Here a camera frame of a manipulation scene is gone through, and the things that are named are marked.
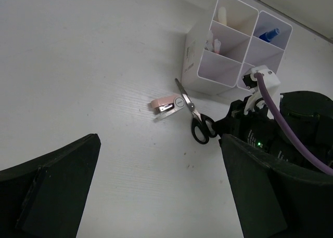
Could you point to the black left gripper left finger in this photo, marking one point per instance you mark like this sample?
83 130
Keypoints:
46 196

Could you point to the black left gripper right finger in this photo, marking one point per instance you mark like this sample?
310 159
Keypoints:
275 198

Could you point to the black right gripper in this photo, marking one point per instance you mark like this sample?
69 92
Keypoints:
255 128

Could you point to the black handled scissors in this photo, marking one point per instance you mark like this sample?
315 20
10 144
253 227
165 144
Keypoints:
201 124

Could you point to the clear bottle blue cap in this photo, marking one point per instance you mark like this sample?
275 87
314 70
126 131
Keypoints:
269 35

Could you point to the red gel pen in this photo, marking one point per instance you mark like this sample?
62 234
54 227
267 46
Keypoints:
209 42
217 46

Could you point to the yellow highlighter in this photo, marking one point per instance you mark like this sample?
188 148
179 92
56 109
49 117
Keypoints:
222 15

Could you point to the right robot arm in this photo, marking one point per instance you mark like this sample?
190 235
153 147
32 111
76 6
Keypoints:
308 114

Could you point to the left white compartment organizer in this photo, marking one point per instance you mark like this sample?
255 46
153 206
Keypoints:
210 73

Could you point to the white compartment organizer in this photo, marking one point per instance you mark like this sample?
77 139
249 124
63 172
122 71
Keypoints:
210 73
261 52

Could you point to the right white compartment organizer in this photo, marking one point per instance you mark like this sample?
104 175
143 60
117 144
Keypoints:
261 52

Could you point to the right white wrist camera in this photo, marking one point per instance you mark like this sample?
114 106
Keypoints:
263 83

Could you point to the aluminium frame rail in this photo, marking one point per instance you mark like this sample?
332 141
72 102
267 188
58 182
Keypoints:
313 15

